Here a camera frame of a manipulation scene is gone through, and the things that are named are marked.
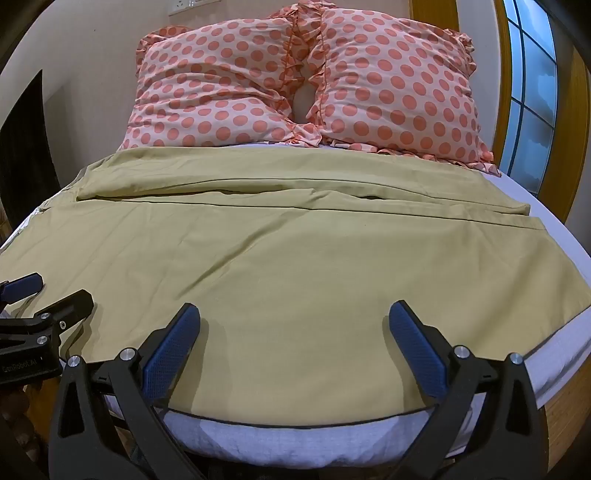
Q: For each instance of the pink polka dot pillow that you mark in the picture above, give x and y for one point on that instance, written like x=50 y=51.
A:
x=212 y=87
x=397 y=83

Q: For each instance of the dark furniture panel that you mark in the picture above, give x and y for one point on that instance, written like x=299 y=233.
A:
x=25 y=147

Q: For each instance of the wooden framed glass window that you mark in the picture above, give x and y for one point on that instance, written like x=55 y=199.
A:
x=531 y=92

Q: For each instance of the bed with white sheet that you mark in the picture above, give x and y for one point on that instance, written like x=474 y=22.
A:
x=277 y=434

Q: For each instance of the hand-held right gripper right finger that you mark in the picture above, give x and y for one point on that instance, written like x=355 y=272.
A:
x=418 y=354

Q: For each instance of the wooden wall trim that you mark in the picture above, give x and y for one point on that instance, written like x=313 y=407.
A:
x=434 y=11

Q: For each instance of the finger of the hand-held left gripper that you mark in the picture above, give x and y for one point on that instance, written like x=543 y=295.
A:
x=22 y=286
x=69 y=310

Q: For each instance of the olive green bed sheet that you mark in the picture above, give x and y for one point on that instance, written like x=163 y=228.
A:
x=286 y=286

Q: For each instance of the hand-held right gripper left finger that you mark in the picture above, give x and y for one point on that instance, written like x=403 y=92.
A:
x=171 y=350

